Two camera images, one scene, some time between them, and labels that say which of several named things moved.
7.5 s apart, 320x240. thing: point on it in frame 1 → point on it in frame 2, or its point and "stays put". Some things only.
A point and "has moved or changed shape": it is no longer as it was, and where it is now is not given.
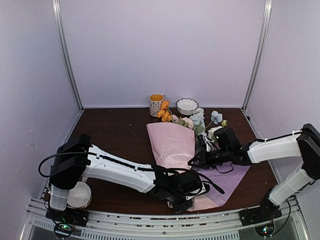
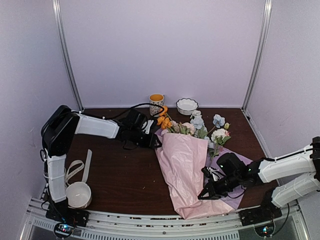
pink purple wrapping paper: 174,146 has moved or changed shape
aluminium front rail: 164,225 stays put
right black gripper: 203,162 → 209,188
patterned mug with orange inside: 155,103 stays put
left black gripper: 178,209 → 153,137
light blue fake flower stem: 198,121 has moved or changed shape
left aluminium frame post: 66,53 stays put
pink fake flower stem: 183,121 → 186,128
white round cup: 79,196 stays put
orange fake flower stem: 164,113 has moved or changed shape
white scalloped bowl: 186,106 stays put
